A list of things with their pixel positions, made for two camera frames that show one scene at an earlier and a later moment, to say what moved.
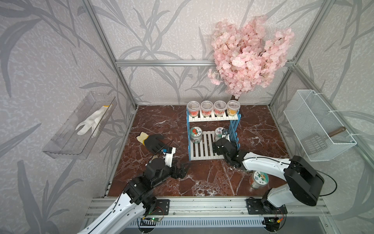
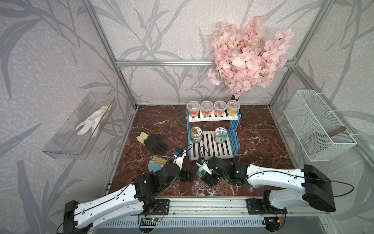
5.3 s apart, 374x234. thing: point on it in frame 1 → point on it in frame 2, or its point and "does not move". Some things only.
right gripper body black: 214,145 → 224,178
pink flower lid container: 218,133 does not move
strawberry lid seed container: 196,134 does not move
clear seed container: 206,107 does not move
